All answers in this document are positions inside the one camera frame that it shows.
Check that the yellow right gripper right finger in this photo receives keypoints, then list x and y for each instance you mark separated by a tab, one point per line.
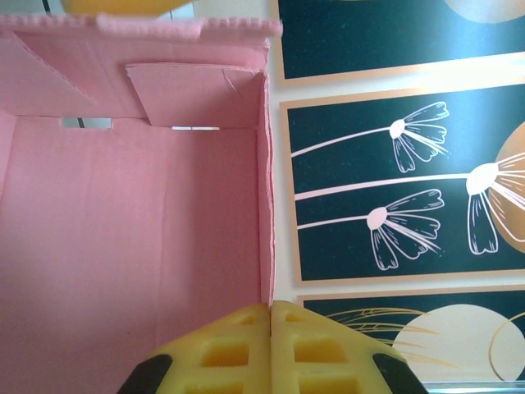
328	361

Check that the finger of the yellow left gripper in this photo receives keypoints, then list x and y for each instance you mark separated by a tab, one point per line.
123	6

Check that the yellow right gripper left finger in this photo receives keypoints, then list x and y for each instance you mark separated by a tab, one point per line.
213	361

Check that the pink cloth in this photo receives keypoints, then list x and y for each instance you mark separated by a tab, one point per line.
123	225

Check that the wall panel with pale circle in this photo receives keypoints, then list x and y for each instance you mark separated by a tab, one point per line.
443	340

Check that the aluminium frame post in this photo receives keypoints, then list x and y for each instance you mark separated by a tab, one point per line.
471	388

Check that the wall panel with flower outlines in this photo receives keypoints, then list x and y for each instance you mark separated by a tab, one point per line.
348	184

